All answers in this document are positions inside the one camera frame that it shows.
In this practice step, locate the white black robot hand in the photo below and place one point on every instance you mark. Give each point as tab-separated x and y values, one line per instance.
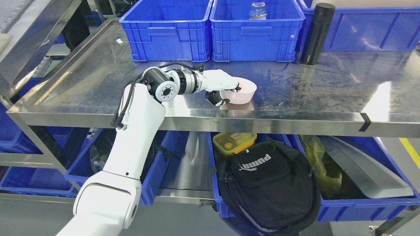
216	80

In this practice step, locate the pink ikea bowl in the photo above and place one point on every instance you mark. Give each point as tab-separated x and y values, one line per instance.
243	96

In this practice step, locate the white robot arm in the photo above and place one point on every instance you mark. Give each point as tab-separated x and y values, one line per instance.
108	201

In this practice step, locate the blue crate middle on table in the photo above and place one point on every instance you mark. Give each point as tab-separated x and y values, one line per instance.
237	38

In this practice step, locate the blue crate on table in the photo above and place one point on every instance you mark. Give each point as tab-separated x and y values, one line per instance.
373	29
237	38
169	30

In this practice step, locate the yellow lunch box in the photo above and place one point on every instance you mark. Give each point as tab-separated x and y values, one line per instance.
230	143

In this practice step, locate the blue crate left on table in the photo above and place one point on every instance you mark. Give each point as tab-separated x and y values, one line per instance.
169	30

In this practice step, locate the plastic water bottle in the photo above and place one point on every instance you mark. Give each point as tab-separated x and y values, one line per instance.
258	10

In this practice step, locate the black thermos bottle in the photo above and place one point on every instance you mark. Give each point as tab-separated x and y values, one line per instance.
317	33

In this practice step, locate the black puma backpack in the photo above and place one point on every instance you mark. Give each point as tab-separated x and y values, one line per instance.
270	188

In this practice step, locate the black helmet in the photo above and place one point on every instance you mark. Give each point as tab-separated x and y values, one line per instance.
98	154

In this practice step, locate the blue crate right on table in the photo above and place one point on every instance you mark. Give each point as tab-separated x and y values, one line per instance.
373	29

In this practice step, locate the green plastic bag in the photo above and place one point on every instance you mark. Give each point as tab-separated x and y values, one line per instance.
327	172

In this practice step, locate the blue bin lower right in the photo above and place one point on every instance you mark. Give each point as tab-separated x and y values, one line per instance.
361	209

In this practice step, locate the grey plastic panel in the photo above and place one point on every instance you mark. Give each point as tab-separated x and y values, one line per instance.
371	177

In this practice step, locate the steel table frame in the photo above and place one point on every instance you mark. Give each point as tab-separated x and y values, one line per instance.
345	94

